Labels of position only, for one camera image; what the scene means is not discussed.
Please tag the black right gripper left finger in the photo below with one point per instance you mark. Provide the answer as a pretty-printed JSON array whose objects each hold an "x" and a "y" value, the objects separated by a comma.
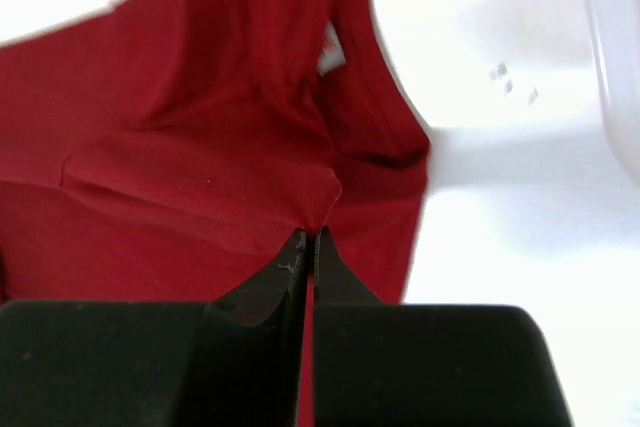
[{"x": 234, "y": 361}]

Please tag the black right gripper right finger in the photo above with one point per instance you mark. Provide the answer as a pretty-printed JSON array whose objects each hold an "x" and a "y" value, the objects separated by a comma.
[{"x": 381, "y": 364}]

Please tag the white plastic basket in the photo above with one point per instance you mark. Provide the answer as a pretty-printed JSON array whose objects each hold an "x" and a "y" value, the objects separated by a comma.
[{"x": 614, "y": 32}]

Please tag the dark red t shirt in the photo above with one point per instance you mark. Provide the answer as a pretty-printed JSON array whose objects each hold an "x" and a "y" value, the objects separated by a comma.
[{"x": 166, "y": 149}]

